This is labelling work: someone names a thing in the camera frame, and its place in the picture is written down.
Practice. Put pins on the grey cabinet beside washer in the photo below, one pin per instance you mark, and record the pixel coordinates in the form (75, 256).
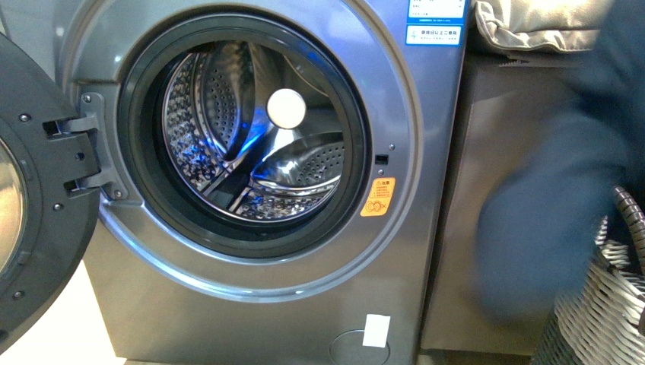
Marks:
(501, 114)

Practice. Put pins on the white label sticker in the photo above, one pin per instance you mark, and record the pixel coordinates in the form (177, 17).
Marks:
(376, 330)

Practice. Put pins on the black washer door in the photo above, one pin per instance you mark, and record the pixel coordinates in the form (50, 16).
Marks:
(57, 223)

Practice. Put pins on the grey front-load washing machine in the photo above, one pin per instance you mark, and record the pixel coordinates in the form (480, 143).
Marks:
(243, 138)

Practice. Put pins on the dark blue garment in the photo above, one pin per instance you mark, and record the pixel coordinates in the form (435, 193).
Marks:
(535, 237)

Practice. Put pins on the blue white energy label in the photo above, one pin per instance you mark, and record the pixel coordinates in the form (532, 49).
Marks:
(436, 22)

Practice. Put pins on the orange warning sticker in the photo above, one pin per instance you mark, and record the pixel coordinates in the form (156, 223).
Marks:
(379, 197)

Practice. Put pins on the white woven laundry basket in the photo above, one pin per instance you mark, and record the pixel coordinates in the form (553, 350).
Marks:
(604, 323)

